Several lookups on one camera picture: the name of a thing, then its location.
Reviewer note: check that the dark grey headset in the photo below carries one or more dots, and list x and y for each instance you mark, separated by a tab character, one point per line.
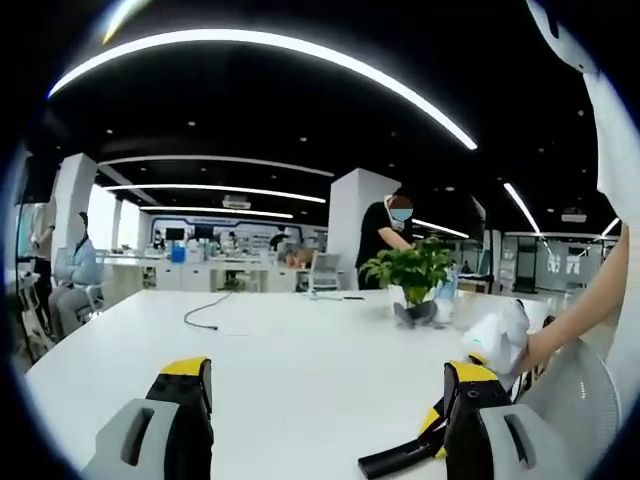
420	312

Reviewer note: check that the green potted plant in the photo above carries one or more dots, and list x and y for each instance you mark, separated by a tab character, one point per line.
415	265

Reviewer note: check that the black remote control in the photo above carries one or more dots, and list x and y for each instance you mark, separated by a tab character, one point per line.
400	457

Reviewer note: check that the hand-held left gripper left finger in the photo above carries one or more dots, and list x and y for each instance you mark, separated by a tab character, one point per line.
185	430

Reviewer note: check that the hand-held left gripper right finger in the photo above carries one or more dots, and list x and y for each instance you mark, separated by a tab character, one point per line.
470	435

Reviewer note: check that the white mesh basket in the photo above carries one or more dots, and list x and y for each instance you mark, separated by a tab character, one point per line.
575	400

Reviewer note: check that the white worn device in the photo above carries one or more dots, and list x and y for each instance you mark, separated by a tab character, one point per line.
570	45

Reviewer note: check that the curved ceiling light strip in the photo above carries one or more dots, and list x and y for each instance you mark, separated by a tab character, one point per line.
250	36

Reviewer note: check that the black pen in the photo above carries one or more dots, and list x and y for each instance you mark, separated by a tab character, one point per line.
354	298

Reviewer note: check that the white ceiling unit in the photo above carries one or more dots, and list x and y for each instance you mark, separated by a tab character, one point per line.
237	202
574	216

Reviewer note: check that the person's right hand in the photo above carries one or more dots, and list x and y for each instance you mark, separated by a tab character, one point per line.
537	350

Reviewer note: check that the person's white shirt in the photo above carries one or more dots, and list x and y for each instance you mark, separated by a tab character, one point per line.
615	150

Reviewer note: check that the blue water barrel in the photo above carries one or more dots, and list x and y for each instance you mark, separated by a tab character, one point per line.
179	252

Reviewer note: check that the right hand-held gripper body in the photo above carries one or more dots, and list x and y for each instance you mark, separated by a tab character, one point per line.
495	335

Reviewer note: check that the white background counter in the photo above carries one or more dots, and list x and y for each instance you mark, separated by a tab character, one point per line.
190	275

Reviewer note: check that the small black monitor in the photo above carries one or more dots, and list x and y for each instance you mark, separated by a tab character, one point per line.
174	233
203	232

